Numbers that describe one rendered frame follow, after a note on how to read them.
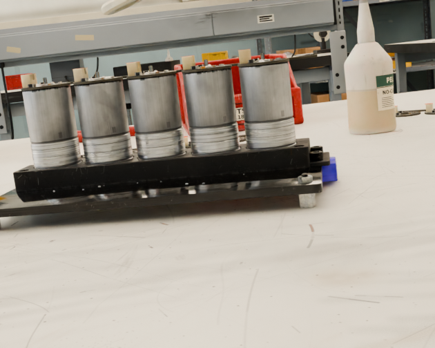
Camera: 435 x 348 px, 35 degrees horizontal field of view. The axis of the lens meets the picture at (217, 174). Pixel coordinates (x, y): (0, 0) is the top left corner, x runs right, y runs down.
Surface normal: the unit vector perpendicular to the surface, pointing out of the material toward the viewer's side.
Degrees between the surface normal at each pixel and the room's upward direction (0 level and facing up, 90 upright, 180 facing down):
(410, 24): 90
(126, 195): 0
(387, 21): 90
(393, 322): 0
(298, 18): 90
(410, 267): 0
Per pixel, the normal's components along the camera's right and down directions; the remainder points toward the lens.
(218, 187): -0.11, -0.98
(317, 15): 0.07, 0.18
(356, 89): -0.80, 0.20
